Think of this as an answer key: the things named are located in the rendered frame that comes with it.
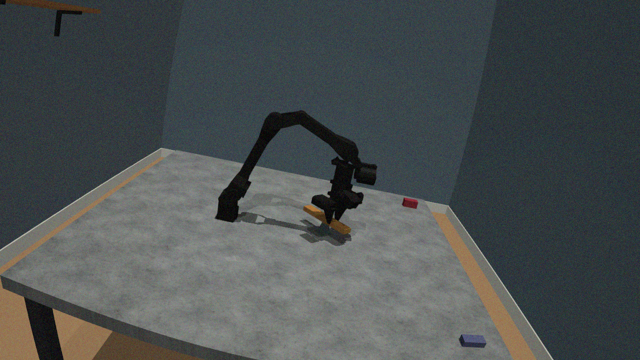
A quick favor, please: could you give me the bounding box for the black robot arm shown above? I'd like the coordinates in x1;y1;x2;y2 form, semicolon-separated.
215;110;377;223

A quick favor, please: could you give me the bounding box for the orange bar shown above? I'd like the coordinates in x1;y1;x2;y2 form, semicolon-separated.
303;205;351;235

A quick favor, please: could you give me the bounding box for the red rectangular block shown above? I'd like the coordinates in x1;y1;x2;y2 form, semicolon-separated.
402;197;419;209

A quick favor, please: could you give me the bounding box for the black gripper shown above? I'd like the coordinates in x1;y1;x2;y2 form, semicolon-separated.
311;178;353;224

